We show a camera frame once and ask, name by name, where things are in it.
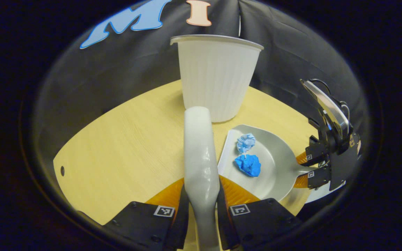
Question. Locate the small white broom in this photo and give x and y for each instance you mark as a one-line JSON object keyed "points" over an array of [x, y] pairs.
{"points": [[201, 157]]}

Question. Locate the light blue paper trash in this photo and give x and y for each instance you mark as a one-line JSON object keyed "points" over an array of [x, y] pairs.
{"points": [[246, 142]]}

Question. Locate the black backdrop cloth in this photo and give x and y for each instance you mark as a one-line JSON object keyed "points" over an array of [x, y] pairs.
{"points": [[99, 87]]}

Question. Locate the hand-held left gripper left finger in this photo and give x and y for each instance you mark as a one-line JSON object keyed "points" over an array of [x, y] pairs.
{"points": [[181, 223]]}

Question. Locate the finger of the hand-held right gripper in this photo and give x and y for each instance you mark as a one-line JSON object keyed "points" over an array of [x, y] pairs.
{"points": [[321, 176], [314, 153]]}

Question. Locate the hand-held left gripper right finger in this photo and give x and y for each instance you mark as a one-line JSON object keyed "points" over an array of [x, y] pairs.
{"points": [[223, 226]]}

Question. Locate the white garbage bin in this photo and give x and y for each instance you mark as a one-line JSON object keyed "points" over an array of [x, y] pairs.
{"points": [[215, 76]]}

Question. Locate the white dustpan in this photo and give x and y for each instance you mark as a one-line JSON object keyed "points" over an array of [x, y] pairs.
{"points": [[277, 164]]}

